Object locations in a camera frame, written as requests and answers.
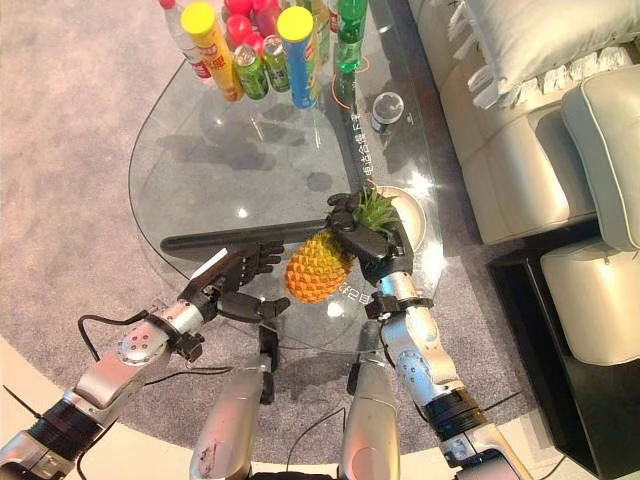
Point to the round white plate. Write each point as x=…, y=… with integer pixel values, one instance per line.
x=417, y=212

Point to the silver right robot leg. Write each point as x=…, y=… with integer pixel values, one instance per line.
x=370, y=425

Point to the silver robot leg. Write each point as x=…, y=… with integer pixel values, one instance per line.
x=370, y=425
x=232, y=415

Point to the clear water bottle red label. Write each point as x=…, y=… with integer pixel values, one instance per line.
x=192, y=55

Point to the white leather sofa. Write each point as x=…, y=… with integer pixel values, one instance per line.
x=505, y=160

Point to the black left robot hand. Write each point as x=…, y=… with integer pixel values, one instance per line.
x=227, y=277

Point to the white fringed throw pillow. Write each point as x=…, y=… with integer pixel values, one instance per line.
x=540, y=40

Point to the green plastic soda bottle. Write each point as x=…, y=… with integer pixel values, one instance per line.
x=350, y=45

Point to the black low platform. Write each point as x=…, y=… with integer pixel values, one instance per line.
x=570, y=400

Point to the silver left robot leg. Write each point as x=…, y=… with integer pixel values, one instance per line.
x=232, y=415

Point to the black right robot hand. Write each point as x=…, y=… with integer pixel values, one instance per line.
x=372, y=247

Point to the grey-green leather cushion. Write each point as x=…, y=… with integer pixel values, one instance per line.
x=610, y=150

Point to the grey carpet rug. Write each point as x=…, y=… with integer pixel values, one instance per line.
x=70, y=175

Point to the blue chips can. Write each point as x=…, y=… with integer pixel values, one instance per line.
x=300, y=65

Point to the black table base bar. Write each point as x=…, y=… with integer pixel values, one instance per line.
x=240, y=240

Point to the orange pineapple with green crown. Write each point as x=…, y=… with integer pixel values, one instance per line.
x=315, y=272

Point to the white leather ottoman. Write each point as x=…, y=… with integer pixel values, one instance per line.
x=595, y=300

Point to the small glass jar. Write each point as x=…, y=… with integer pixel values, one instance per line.
x=388, y=112

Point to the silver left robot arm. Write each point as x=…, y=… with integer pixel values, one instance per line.
x=115, y=370

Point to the yellow chips can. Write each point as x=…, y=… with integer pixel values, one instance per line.
x=215, y=55

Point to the green soda can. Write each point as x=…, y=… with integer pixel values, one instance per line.
x=277, y=67
x=251, y=75

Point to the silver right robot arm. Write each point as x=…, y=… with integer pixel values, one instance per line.
x=420, y=360

